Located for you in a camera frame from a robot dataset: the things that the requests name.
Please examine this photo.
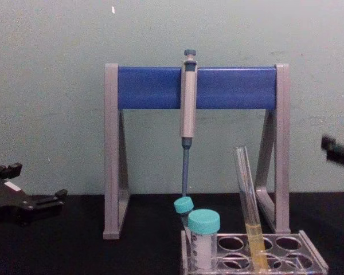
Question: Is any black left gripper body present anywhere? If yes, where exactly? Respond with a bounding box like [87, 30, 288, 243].
[0, 173, 37, 228]

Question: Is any black table cloth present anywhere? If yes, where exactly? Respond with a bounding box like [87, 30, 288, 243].
[0, 192, 344, 275]

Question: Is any glass test tube yellow liquid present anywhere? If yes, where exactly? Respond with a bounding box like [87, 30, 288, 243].
[232, 146, 271, 272]

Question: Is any clear plastic tube rack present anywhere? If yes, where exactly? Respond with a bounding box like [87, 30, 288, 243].
[180, 229, 330, 275]

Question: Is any small teal-capped tube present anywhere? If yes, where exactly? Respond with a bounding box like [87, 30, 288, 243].
[173, 197, 195, 232]

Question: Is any large teal-capped sample tube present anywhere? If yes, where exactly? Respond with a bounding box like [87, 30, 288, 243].
[187, 209, 221, 272]

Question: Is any grey and blue pipette stand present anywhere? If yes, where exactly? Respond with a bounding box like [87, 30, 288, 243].
[103, 63, 291, 241]

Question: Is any grey pipette with blue plunger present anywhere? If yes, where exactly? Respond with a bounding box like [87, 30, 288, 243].
[179, 49, 199, 199]

